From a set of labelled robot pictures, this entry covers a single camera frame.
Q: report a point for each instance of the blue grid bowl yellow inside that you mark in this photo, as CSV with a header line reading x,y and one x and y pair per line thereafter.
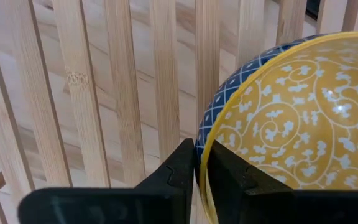
x,y
306,118

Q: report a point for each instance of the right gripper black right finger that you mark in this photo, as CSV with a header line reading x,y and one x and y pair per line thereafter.
x,y
259,202

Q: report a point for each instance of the slatted wooden shelf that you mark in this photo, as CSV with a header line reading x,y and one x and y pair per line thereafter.
x,y
163,77

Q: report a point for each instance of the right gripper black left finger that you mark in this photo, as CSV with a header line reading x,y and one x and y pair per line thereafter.
x,y
154,202

